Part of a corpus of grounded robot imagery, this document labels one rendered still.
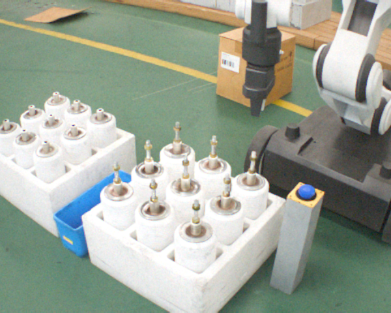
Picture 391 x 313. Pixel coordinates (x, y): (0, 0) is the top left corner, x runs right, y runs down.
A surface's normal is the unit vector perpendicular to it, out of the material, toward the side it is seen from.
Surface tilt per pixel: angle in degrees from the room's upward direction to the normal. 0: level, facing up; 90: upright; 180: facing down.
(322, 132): 0
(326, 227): 0
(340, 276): 0
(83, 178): 90
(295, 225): 90
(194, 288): 90
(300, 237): 90
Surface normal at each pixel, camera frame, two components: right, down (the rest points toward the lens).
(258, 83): -0.38, 0.50
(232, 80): -0.66, 0.38
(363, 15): -0.50, -0.15
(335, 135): 0.01, -0.84
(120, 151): 0.82, 0.33
